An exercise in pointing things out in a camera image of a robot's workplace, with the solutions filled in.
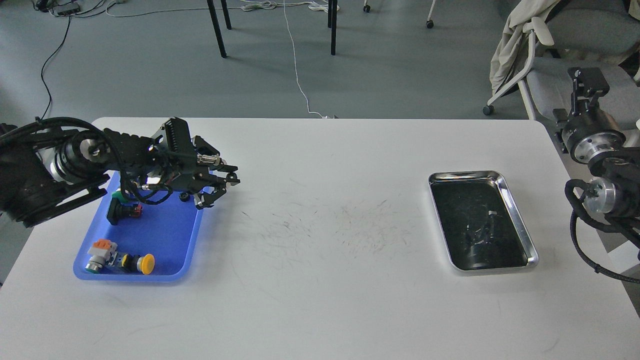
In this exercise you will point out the blue plastic tray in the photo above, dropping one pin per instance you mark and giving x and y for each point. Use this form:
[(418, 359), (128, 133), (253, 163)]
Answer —
[(168, 231)]

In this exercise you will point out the black selector switch red terminals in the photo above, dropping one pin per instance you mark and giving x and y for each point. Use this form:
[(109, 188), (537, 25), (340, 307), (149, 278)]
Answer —
[(117, 211)]

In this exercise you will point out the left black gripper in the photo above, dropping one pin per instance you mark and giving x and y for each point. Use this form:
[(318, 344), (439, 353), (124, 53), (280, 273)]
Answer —
[(192, 171)]

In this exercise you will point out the yellow mushroom push button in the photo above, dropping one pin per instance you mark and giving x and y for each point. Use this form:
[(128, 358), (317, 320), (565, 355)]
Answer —
[(143, 264)]

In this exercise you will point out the black table leg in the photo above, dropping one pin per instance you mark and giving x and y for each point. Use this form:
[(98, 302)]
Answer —
[(216, 24), (332, 24)]

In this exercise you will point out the grey office chair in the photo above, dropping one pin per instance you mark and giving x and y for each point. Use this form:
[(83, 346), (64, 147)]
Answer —
[(577, 34)]

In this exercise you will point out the black power strip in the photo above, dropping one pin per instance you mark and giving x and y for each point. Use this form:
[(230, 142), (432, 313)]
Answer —
[(59, 8)]

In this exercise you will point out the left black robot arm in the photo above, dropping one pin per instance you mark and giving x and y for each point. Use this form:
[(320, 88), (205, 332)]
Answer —
[(57, 164)]

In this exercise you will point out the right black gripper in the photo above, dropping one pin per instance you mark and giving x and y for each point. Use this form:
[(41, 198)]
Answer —
[(587, 133)]

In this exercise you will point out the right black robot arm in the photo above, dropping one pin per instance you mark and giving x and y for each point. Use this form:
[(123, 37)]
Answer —
[(610, 201)]

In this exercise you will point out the black table leg left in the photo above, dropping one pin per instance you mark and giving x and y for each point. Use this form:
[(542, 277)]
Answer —
[(216, 24)]

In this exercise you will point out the beige jacket on chair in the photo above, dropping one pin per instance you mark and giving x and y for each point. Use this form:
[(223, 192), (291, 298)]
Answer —
[(510, 41)]

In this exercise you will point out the black table leg right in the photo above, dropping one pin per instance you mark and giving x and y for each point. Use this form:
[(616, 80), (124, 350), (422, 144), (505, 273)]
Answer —
[(332, 24)]

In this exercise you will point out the grey switch orange top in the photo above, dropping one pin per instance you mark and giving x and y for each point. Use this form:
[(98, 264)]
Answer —
[(101, 252)]

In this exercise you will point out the stainless steel tray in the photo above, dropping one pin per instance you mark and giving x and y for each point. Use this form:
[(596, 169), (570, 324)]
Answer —
[(482, 228)]

